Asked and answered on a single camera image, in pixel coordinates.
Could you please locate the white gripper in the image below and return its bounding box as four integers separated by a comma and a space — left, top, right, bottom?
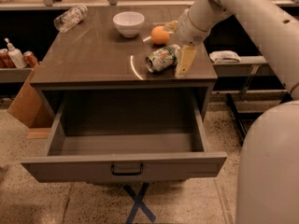
163, 9, 206, 77

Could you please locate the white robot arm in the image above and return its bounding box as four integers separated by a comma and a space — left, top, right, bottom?
164, 0, 299, 224

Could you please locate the open grey top drawer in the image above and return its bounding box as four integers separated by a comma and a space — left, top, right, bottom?
21, 89, 227, 184

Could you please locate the red soda can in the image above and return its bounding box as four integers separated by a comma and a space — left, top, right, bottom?
0, 49, 15, 68
23, 51, 39, 67

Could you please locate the orange fruit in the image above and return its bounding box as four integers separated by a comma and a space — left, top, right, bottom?
150, 26, 170, 45

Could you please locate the white bowl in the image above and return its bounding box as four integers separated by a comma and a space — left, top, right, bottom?
113, 11, 145, 37

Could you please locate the grey cabinet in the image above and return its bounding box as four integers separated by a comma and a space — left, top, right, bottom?
30, 5, 219, 133

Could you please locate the clear plastic water bottle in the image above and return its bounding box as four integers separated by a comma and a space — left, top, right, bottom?
53, 5, 88, 33

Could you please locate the black table leg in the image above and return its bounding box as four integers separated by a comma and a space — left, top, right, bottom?
225, 93, 247, 146

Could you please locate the white pump bottle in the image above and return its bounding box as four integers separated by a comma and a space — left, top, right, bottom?
5, 38, 27, 68

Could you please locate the blue tape cross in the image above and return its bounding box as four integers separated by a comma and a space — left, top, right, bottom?
123, 183, 156, 224

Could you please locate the black drawer handle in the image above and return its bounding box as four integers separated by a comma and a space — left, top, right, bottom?
110, 164, 143, 176

